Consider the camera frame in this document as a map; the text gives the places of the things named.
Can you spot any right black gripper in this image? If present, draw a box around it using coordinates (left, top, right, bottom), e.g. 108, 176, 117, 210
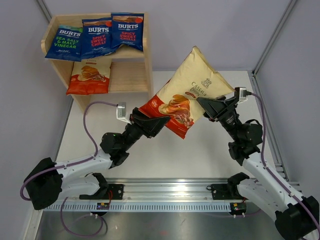
192, 96, 242, 142

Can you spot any right aluminium frame post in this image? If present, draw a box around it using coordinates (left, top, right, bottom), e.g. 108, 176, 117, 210
251, 0, 300, 77

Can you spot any aluminium frame post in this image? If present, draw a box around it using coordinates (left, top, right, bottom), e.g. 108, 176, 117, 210
35, 0, 53, 23
251, 0, 300, 77

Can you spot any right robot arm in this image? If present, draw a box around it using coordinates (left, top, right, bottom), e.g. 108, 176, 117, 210
197, 96, 320, 240

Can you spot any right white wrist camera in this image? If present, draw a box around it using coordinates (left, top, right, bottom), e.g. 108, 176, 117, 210
235, 87, 252, 104

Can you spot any aluminium mounting rail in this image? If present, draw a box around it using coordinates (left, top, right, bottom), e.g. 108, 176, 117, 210
59, 177, 305, 201

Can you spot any white slotted cable duct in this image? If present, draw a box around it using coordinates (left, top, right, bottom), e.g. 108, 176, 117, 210
44, 201, 231, 213

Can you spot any spicy sweet chilli bag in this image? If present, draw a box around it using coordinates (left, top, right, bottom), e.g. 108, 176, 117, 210
111, 12, 144, 51
81, 17, 116, 60

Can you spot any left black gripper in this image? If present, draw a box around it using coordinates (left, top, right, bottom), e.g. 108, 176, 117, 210
121, 107, 170, 152

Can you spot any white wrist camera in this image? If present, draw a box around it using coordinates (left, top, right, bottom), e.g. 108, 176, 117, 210
116, 102, 131, 124
235, 87, 252, 104

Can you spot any blue sea salt vinegar bag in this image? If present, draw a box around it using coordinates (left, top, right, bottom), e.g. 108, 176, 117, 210
45, 25, 83, 62

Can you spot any right black base bracket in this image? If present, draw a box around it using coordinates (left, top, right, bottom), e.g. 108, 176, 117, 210
206, 183, 244, 201

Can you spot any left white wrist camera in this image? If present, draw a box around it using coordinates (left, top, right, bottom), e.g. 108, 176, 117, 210
116, 102, 131, 124

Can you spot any left aluminium frame post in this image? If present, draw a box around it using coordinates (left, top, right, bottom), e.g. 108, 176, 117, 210
35, 0, 53, 23

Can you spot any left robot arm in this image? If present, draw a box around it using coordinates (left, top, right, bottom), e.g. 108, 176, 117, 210
20, 108, 171, 210

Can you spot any left black base bracket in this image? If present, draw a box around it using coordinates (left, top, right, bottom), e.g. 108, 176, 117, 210
79, 184, 125, 200

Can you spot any cassava chips bag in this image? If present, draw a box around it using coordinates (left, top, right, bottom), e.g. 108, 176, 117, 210
139, 46, 235, 139
66, 57, 112, 96

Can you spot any black base bracket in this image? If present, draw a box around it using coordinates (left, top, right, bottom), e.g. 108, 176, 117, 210
79, 184, 125, 200
206, 183, 244, 201

